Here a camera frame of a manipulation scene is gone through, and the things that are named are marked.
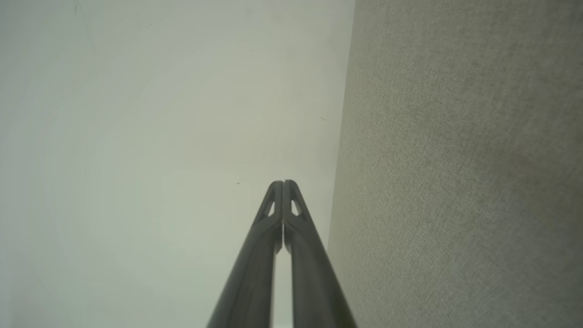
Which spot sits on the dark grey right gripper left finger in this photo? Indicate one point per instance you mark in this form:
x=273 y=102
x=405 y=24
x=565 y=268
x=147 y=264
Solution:
x=255 y=273

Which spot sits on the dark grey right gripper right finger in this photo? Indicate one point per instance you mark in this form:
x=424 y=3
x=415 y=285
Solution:
x=314 y=282

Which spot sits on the grey fabric sofa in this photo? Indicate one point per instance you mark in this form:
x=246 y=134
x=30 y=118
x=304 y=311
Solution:
x=455 y=182

